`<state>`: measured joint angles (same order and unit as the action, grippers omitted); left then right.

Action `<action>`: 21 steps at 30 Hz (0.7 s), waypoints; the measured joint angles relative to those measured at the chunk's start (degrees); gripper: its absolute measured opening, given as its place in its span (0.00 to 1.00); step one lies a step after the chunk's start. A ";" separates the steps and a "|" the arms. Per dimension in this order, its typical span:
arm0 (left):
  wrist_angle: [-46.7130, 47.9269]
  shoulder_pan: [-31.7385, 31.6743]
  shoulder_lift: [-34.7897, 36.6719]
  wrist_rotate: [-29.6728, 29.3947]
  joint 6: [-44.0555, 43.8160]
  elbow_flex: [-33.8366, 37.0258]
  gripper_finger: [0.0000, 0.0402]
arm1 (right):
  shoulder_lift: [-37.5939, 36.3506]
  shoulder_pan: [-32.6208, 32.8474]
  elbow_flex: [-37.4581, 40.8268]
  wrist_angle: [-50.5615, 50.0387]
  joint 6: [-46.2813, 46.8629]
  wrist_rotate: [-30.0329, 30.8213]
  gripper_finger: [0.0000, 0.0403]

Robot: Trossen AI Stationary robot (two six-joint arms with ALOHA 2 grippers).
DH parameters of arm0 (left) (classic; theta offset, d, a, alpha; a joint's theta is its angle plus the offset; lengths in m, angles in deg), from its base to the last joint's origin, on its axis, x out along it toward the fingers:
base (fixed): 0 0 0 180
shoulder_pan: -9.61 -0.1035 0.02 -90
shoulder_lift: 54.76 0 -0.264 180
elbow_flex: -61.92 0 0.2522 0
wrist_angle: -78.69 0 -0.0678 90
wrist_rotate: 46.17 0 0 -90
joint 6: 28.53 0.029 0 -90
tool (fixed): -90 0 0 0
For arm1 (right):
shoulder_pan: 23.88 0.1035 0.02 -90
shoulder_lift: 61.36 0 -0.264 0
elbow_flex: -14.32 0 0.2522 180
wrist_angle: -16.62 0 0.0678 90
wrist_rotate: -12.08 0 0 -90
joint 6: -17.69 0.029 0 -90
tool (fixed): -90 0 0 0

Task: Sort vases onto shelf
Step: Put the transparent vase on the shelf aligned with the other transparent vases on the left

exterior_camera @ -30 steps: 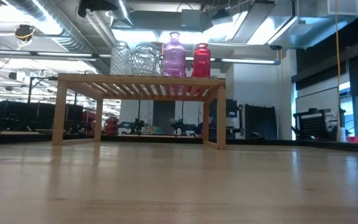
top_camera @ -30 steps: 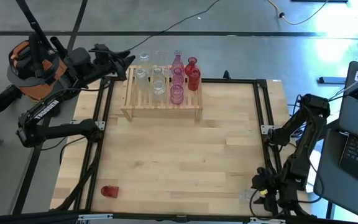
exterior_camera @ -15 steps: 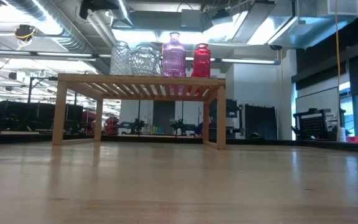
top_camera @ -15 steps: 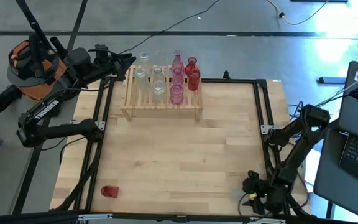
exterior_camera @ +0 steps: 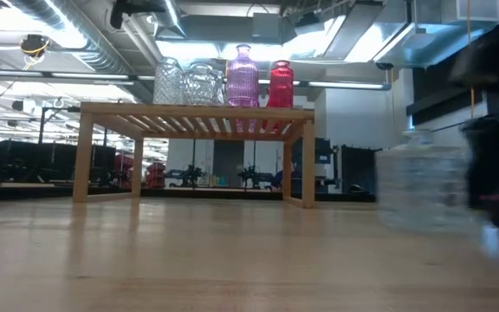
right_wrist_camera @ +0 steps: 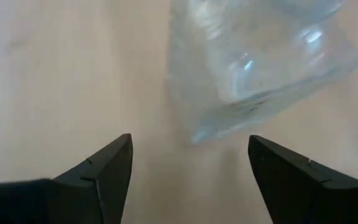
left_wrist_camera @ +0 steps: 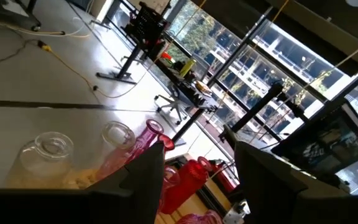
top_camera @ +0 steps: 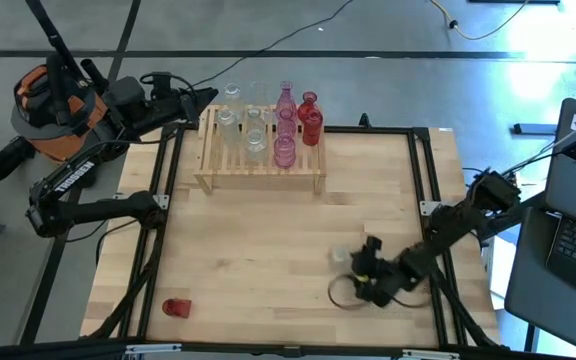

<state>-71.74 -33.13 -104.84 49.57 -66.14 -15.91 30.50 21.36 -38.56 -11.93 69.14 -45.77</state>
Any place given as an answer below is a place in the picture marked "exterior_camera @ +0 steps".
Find dark grey door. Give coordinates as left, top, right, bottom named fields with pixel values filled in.
left=212, top=139, right=245, bottom=188

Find black cabinet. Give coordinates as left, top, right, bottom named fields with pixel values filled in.
left=314, top=137, right=341, bottom=194

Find grey ceiling unit box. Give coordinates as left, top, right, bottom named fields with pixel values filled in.
left=251, top=11, right=285, bottom=44

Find wooden slatted shelf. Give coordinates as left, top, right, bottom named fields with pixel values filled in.
left=72, top=101, right=316, bottom=209

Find pink ribbed glass bottle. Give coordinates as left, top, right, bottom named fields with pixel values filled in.
left=224, top=42, right=261, bottom=108

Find black board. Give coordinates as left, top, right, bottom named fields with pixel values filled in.
left=340, top=145, right=383, bottom=194

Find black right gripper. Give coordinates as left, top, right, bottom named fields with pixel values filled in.
left=448, top=6, right=499, bottom=227

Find yellow cord reel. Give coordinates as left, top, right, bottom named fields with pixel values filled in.
left=18, top=33, right=51, bottom=70

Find black desk row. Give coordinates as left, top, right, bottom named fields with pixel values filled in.
left=0, top=140, right=117, bottom=183

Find red machine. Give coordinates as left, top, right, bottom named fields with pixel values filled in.
left=145, top=160, right=167, bottom=188
left=113, top=153, right=134, bottom=187

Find red ribbed glass bottle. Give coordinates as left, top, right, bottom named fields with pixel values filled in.
left=265, top=59, right=295, bottom=109

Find black ceiling device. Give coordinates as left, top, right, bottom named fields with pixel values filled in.
left=109, top=0, right=166, bottom=30

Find yellow hanging cable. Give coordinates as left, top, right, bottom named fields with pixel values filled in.
left=467, top=0, right=476, bottom=118

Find clear square glass vase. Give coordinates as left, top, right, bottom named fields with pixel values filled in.
left=373, top=128, right=476, bottom=233

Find clear diamond-pattern glass vase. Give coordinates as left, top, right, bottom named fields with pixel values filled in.
left=152, top=55, right=185, bottom=106

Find black wall panel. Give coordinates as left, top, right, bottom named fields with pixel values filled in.
left=406, top=64, right=489, bottom=129

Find rectangular metal ceiling duct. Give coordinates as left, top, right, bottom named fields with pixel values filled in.
left=283, top=0, right=499, bottom=70

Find ceiling light strip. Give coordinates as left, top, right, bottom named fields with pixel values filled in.
left=0, top=68, right=155, bottom=86
left=257, top=79, right=392, bottom=91

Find silver spiral ceiling duct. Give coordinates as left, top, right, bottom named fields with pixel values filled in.
left=9, top=0, right=155, bottom=103

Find clear quilted round vase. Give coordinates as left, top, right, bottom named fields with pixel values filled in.
left=182, top=62, right=226, bottom=107

